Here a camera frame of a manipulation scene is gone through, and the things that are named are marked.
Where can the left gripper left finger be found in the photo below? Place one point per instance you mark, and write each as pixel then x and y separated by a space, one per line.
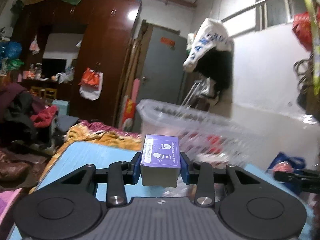
pixel 120 174

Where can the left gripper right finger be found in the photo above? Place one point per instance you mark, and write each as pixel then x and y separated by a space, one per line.
pixel 199 174

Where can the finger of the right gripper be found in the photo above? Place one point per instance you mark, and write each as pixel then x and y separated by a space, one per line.
pixel 305 180

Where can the purple medicine box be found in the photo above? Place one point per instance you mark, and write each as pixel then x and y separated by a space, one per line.
pixel 160 164

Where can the blue woven bag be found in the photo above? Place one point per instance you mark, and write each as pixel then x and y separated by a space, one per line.
pixel 285 163

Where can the white perforated plastic basket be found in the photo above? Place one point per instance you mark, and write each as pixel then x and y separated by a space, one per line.
pixel 202 136

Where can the orange yellow blanket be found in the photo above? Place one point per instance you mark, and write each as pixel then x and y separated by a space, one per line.
pixel 99 133

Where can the red white hanging bag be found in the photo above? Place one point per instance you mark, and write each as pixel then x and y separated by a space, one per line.
pixel 91 84

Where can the grey door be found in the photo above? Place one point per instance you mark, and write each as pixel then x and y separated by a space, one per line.
pixel 162 75

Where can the dark clothes pile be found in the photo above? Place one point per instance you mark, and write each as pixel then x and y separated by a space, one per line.
pixel 26 121

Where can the white black hanging jacket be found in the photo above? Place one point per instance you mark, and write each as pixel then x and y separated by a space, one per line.
pixel 211 55

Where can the dark red wooden wardrobe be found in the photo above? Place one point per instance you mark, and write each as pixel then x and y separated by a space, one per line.
pixel 107 27

